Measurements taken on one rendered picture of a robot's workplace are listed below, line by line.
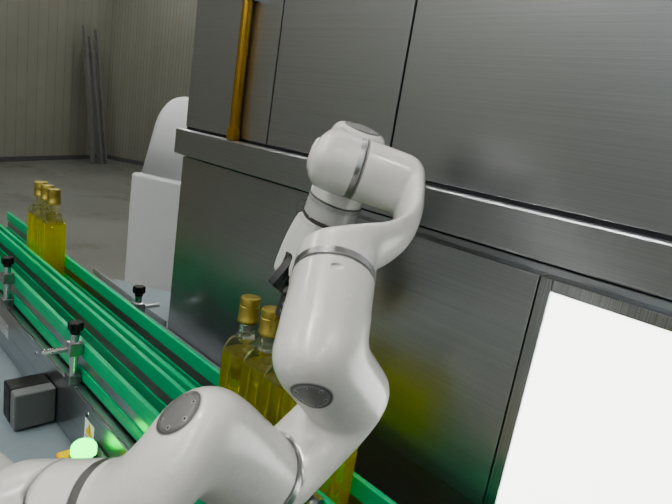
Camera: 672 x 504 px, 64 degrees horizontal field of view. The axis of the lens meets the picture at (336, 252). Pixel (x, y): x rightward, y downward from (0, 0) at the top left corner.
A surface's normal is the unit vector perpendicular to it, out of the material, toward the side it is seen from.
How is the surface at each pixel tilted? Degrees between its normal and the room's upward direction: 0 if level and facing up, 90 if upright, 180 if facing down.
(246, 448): 78
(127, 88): 90
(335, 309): 38
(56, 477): 32
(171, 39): 90
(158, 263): 90
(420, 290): 90
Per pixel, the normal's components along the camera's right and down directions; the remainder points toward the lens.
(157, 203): -0.31, 0.17
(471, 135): -0.70, 0.05
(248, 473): 0.71, 0.27
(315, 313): -0.09, -0.66
